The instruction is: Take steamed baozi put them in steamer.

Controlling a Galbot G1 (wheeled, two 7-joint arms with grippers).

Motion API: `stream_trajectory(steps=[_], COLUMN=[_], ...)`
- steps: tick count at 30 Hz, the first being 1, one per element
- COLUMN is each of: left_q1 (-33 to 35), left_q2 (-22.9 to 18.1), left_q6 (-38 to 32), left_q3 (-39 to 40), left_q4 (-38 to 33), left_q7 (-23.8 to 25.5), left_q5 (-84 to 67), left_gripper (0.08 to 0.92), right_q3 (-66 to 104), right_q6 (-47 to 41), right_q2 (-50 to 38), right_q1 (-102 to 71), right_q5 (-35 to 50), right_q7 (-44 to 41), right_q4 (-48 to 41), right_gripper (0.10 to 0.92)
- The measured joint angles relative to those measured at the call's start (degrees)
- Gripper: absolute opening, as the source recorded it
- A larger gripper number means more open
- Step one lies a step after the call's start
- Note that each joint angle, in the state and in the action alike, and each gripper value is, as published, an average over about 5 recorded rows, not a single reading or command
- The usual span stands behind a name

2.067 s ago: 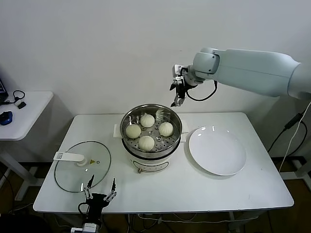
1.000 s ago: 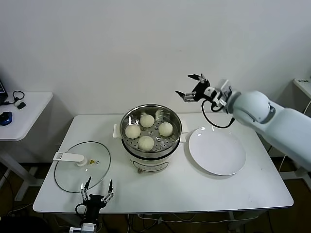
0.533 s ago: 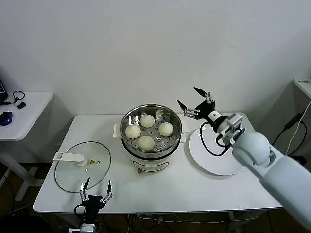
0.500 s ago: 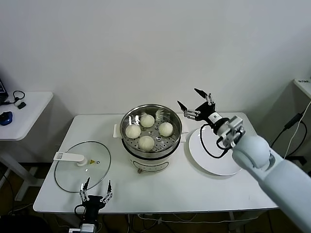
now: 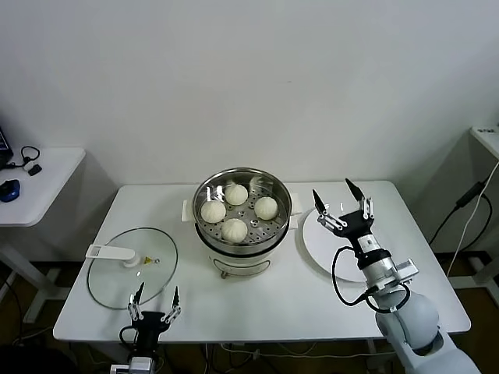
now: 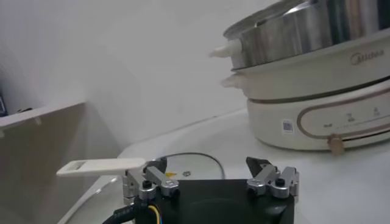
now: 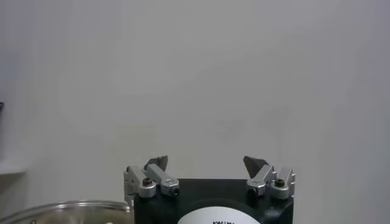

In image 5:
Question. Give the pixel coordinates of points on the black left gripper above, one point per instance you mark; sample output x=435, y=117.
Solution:
x=150, y=329

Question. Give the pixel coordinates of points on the stainless steel steamer pot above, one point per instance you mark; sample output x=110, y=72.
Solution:
x=269, y=230

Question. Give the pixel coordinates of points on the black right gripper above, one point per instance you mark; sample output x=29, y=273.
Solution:
x=360, y=230

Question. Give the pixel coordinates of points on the white steamed baozi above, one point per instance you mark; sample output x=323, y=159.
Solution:
x=213, y=211
x=234, y=230
x=236, y=195
x=266, y=207

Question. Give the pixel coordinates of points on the small black device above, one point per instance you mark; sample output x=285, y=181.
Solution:
x=34, y=170

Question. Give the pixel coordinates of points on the glass pot lid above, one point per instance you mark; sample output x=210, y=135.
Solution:
x=117, y=280

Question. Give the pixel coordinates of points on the white electric steamer pot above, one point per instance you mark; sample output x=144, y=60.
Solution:
x=241, y=265

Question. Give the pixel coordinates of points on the white table leg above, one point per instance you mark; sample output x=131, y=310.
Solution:
x=373, y=360

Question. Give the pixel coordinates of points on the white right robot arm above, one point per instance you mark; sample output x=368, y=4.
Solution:
x=413, y=319

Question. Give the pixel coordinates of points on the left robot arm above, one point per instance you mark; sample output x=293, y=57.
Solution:
x=146, y=364

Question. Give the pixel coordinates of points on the white round plate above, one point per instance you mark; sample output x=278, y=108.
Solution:
x=319, y=241

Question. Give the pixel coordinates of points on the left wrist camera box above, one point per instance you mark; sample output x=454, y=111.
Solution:
x=134, y=366

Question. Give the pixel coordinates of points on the blue computer mouse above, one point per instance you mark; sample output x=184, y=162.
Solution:
x=9, y=189

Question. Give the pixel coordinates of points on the white side table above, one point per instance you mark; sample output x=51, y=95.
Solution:
x=54, y=175

